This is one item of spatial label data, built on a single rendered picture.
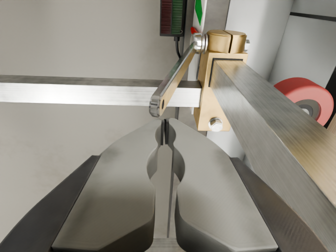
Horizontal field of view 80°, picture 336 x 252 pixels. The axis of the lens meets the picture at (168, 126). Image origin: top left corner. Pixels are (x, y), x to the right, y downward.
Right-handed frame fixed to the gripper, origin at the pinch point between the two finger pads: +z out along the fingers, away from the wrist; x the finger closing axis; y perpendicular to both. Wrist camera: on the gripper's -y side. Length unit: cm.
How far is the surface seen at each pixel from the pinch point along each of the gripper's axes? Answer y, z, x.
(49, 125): 66, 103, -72
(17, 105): 52, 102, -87
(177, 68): -1.9, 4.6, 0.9
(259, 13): -4.8, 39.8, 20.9
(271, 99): -0.2, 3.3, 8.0
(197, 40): -2.2, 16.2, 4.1
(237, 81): -0.3, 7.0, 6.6
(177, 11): -4.6, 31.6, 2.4
